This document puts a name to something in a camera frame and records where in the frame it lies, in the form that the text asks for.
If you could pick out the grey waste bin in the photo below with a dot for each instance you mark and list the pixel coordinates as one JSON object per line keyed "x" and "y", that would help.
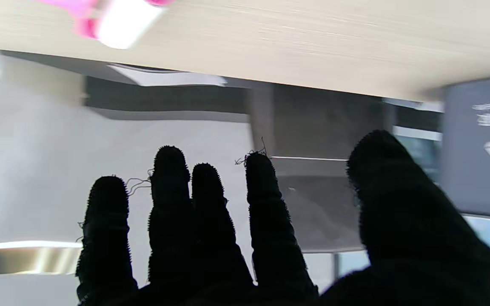
{"x": 474, "y": 170}

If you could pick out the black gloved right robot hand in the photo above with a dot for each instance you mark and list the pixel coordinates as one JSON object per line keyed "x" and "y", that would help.
{"x": 398, "y": 221}

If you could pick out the bronze metal wall strip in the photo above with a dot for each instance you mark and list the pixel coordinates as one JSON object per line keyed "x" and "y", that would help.
{"x": 24, "y": 257}

